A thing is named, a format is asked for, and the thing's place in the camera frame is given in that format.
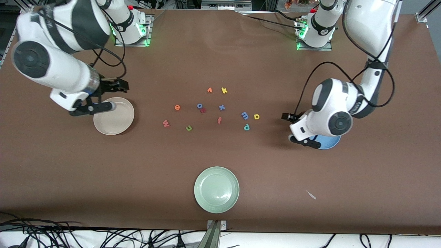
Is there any blue plate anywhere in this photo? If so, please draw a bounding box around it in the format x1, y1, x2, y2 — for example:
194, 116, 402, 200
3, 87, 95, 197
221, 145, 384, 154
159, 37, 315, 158
303, 134, 341, 150

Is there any black base cable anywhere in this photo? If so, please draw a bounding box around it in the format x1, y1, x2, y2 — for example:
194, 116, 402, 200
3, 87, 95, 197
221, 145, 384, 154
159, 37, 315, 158
246, 10, 304, 30

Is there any brown table cover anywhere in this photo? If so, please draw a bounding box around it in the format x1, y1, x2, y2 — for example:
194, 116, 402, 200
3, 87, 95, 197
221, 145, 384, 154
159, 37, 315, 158
0, 7, 441, 235

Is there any green plate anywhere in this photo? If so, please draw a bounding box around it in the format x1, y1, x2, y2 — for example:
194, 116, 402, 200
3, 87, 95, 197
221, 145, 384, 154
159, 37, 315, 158
194, 166, 240, 214

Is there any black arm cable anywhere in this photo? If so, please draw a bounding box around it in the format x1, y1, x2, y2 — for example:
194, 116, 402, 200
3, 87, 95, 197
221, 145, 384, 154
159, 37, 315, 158
295, 7, 395, 116
36, 7, 126, 83

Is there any beige plate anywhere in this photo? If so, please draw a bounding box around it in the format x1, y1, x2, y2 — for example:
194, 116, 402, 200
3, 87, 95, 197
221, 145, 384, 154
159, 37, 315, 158
93, 97, 135, 135

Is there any black cable bundle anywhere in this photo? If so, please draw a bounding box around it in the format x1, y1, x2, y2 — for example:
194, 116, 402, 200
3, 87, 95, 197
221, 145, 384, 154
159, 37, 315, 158
0, 212, 207, 248

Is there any metal mount post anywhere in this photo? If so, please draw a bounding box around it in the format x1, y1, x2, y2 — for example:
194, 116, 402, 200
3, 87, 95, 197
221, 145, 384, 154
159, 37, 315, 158
198, 220, 227, 248

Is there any grey power strip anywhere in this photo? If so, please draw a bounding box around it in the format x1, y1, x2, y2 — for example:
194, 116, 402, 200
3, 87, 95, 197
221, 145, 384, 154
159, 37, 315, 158
201, 0, 252, 10

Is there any aluminium frame rail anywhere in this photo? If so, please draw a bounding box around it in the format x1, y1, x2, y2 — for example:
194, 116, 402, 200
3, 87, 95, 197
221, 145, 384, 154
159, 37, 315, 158
415, 0, 441, 23
0, 5, 35, 68

